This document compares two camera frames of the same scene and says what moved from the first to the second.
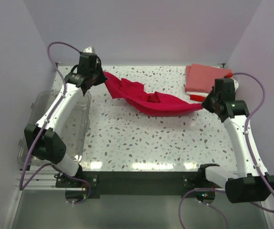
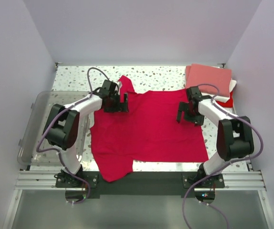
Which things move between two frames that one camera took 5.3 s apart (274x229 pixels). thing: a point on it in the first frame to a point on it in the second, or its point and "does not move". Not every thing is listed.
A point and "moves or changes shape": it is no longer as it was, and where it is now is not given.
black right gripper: [205, 104] to [198, 119]
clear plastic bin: [75, 132] does not move
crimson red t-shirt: [137, 101] moves or changes shape
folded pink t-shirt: [201, 78] does not move
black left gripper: [102, 78] to [117, 108]
